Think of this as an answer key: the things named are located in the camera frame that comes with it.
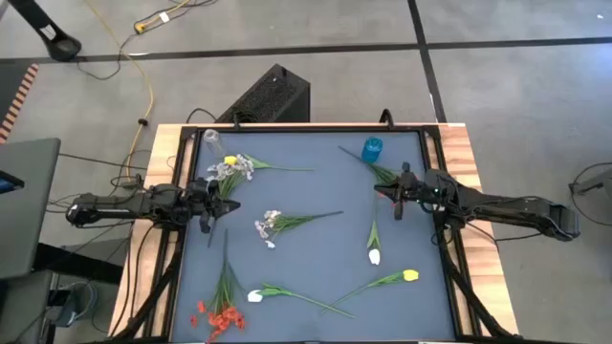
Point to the black stand foot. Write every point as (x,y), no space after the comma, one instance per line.
(64,48)

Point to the blue vase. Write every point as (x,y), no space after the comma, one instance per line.
(372,149)

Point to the blue-grey table mat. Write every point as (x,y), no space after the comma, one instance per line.
(296,267)

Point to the yellow artificial tulip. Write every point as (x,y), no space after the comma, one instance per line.
(230,160)
(410,274)

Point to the clear glass vase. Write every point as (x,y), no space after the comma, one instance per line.
(212,141)

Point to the black floor beam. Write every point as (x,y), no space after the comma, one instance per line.
(48,255)

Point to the grey desk top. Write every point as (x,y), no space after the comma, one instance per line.
(28,215)

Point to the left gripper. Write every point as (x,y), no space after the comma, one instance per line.
(203,203)

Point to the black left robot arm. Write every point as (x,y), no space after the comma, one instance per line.
(119,205)

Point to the black perforated box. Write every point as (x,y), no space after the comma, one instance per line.
(275,93)

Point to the grey chair seat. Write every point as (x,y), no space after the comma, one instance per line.
(24,306)

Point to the black aluminium table frame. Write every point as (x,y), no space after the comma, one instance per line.
(287,128)

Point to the dark tablet device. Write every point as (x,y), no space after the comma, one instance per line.
(9,184)

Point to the white artificial tulip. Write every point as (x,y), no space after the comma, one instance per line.
(255,296)
(374,257)

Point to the red blossom spray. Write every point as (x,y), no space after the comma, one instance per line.
(382,173)
(225,315)

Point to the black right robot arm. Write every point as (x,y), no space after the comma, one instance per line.
(502,205)

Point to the black mat with striped edge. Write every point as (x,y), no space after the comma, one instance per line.
(9,81)

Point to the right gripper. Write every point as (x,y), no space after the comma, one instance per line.
(411,188)

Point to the blue floor device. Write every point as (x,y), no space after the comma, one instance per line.
(76,306)

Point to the white blossom spray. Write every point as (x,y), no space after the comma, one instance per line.
(225,169)
(287,221)

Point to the grey stand foot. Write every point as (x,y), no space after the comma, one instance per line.
(597,184)

